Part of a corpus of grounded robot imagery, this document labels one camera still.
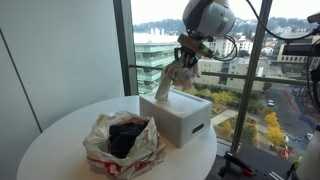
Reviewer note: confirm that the black work bench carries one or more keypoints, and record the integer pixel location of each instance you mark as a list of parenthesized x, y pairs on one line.
[(266, 163)]

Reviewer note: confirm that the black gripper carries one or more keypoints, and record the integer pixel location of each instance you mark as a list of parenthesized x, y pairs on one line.
[(185, 52)]

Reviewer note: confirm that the white red printed plastic bag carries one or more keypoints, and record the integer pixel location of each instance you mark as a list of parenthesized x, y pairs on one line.
[(100, 143)]

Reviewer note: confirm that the dark navy cloth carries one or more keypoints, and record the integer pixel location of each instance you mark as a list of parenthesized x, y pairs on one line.
[(125, 138)]

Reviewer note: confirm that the horizontal grey window railing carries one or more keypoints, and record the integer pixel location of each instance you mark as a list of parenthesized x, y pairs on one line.
[(233, 76)]

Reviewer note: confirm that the white towel cloth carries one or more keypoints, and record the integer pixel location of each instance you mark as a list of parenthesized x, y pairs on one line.
[(178, 75)]

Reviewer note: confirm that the yellow black hand tool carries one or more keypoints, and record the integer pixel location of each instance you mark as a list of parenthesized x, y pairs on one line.
[(295, 165)]

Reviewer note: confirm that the grey window mullion post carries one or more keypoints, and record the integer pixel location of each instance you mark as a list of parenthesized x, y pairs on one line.
[(248, 86)]

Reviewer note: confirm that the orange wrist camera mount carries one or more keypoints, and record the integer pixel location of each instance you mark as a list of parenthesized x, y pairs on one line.
[(195, 45)]

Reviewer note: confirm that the white rectangular plastic container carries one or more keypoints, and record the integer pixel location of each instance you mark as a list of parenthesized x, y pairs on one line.
[(181, 115)]

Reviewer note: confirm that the dark window frame edge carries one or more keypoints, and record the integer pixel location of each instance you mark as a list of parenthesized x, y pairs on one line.
[(125, 50)]

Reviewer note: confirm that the white parked car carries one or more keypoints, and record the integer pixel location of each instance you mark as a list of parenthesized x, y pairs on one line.
[(270, 103)]

